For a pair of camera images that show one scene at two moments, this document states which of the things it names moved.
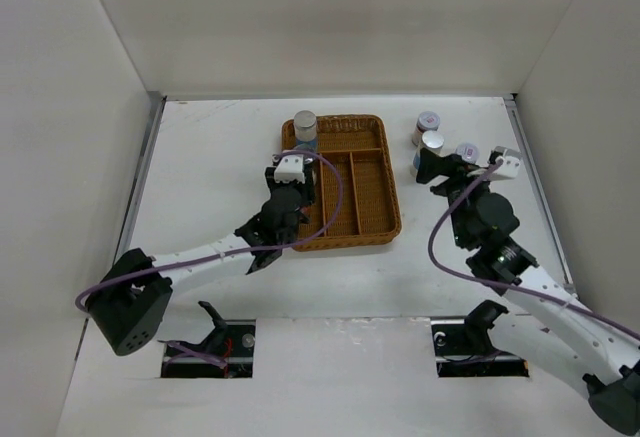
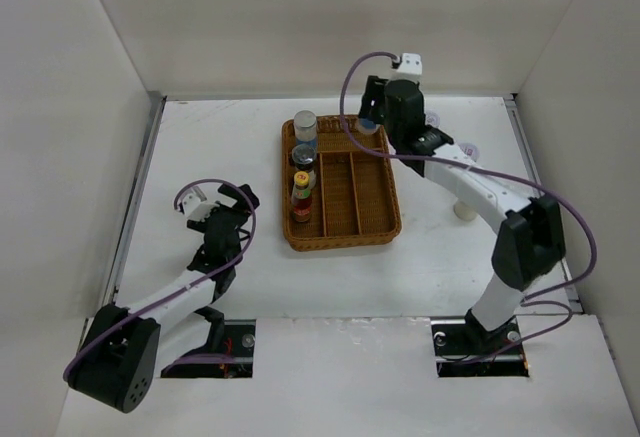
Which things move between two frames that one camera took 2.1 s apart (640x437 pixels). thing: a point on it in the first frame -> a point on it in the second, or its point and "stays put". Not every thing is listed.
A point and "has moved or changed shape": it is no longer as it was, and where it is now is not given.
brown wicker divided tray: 370,213 stays put
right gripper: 432,165 -> 376,91
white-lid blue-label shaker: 433,141 has moved or changed shape
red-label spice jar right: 468,151 stays put
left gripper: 304,189 -> 241,203
